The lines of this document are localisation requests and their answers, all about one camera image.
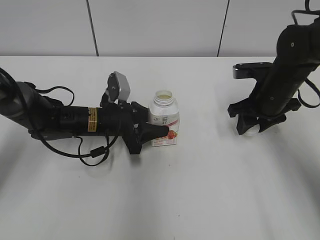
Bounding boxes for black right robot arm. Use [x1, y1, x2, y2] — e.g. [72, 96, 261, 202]
[227, 18, 320, 135]

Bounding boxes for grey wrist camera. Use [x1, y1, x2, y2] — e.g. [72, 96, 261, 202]
[232, 62, 273, 79]
[105, 71, 131, 102]

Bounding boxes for white yili changqing yogurt bottle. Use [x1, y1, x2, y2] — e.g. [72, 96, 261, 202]
[149, 90, 180, 147]

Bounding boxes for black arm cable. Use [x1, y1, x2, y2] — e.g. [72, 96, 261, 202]
[0, 67, 118, 167]
[291, 0, 320, 109]

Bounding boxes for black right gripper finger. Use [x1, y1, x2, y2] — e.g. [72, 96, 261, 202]
[258, 114, 287, 133]
[236, 113, 260, 136]

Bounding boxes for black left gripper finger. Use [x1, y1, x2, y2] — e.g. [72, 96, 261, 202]
[133, 101, 149, 123]
[137, 122, 169, 145]

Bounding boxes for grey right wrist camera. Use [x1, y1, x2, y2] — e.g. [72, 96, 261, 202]
[232, 62, 273, 79]

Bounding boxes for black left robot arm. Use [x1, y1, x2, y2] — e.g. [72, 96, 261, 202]
[0, 69, 169, 155]

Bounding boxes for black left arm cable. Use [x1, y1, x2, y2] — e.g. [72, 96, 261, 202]
[0, 67, 118, 167]

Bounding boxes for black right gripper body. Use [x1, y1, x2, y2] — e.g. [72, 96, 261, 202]
[227, 95, 301, 120]

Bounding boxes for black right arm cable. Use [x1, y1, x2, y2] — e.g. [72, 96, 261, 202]
[291, 0, 320, 109]

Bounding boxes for white bottle cap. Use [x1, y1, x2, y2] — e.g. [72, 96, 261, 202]
[235, 120, 260, 137]

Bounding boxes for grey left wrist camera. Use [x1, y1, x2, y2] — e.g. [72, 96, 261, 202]
[105, 71, 131, 102]

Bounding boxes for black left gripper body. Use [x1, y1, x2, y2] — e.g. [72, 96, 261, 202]
[96, 101, 142, 155]

